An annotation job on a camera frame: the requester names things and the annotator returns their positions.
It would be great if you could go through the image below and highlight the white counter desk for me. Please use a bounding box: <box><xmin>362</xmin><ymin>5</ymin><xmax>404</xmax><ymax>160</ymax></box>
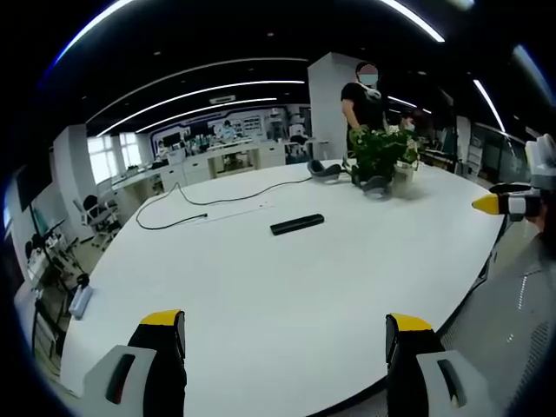
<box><xmin>110</xmin><ymin>137</ymin><xmax>314</xmax><ymax>209</ymax></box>

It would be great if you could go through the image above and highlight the white pillar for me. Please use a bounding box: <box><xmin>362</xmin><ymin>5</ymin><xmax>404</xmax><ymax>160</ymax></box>
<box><xmin>307</xmin><ymin>51</ymin><xmax>361</xmax><ymax>165</ymax></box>

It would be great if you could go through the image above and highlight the black cable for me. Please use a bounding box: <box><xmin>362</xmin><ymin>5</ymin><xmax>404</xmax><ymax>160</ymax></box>
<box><xmin>136</xmin><ymin>173</ymin><xmax>315</xmax><ymax>230</ymax></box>

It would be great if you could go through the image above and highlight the grey mesh chair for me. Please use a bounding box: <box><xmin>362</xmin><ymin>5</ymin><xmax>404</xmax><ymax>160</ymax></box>
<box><xmin>434</xmin><ymin>234</ymin><xmax>556</xmax><ymax>417</ymax></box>

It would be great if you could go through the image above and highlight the white office chair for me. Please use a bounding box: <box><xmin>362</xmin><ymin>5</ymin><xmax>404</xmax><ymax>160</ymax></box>
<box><xmin>80</xmin><ymin>194</ymin><xmax>121</xmax><ymax>251</ymax></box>

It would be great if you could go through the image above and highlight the grey headset device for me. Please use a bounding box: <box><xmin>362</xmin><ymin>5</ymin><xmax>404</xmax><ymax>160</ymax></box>
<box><xmin>306</xmin><ymin>158</ymin><xmax>344</xmax><ymax>186</ymax></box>
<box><xmin>355</xmin><ymin>175</ymin><xmax>392</xmax><ymax>202</ymax></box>

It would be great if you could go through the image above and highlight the black remote control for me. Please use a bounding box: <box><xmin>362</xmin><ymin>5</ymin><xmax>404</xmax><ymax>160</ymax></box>
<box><xmin>269</xmin><ymin>213</ymin><xmax>326</xmax><ymax>236</ymax></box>

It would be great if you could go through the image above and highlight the green potted plant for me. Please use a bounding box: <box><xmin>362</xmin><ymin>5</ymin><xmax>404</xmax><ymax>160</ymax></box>
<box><xmin>345</xmin><ymin>124</ymin><xmax>427</xmax><ymax>185</ymax></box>

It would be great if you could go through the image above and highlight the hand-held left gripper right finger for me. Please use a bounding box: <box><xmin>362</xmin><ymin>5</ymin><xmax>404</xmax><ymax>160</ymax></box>
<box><xmin>385</xmin><ymin>312</ymin><xmax>480</xmax><ymax>417</ymax></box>

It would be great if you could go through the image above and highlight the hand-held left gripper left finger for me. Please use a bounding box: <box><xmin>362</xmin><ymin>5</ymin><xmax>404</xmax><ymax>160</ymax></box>
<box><xmin>82</xmin><ymin>308</ymin><xmax>189</xmax><ymax>417</ymax></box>

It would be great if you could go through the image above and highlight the white plant pot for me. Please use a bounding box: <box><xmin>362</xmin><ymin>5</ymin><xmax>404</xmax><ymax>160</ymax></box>
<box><xmin>391</xmin><ymin>161</ymin><xmax>420</xmax><ymax>197</ymax></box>

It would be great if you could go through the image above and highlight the equipment cart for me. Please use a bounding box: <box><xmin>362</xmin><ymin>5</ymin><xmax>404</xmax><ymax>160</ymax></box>
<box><xmin>23</xmin><ymin>225</ymin><xmax>88</xmax><ymax>348</ymax></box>

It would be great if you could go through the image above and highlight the white spray bottle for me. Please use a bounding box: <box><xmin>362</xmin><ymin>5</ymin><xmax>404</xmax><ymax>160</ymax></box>
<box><xmin>68</xmin><ymin>275</ymin><xmax>94</xmax><ymax>321</ymax></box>

